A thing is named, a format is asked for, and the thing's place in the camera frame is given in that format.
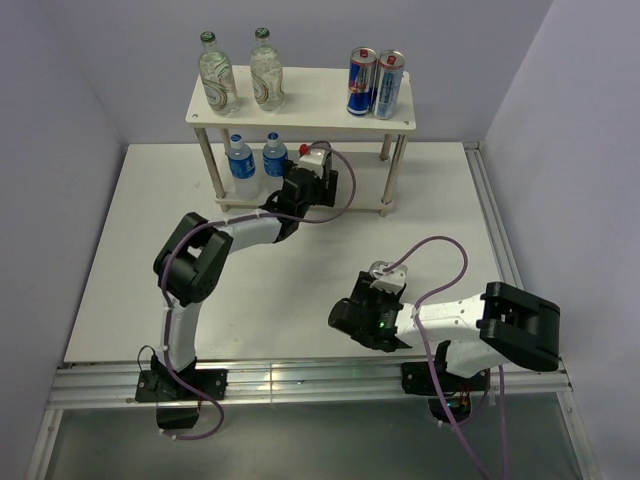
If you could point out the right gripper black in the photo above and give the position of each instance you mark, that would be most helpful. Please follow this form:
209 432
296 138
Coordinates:
362 289

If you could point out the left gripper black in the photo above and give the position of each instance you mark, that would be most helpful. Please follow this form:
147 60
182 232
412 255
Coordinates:
329 194

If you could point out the Pocari Sweat bottle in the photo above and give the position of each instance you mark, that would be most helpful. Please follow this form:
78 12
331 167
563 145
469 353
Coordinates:
274 154
243 168

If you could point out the green cap glass bottle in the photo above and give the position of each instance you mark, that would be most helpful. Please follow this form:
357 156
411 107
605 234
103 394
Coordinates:
266 72
217 76

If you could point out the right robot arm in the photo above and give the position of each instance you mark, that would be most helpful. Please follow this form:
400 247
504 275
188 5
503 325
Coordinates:
501 325

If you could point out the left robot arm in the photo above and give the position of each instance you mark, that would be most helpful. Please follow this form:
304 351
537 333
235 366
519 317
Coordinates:
192 260

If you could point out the white two-tier shelf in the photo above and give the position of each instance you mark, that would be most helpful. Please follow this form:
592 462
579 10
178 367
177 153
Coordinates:
315 107

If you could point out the silver Red Bull can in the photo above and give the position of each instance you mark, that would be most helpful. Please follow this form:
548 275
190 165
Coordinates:
389 76

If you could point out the blue Red Bull can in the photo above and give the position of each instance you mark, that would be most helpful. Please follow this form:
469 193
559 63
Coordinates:
361 79

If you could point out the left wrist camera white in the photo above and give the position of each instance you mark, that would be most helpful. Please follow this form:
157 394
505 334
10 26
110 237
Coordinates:
315 160

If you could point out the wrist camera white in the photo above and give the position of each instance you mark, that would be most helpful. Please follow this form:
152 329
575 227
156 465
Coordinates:
388 279
315 160

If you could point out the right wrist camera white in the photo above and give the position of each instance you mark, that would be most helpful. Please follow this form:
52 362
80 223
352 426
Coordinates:
388 279

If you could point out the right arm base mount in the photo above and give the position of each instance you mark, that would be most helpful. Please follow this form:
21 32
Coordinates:
464 396

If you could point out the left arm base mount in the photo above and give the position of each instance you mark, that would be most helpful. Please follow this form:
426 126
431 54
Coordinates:
200 385

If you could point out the aluminium front rail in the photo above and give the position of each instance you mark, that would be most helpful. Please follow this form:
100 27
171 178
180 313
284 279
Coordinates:
119 385

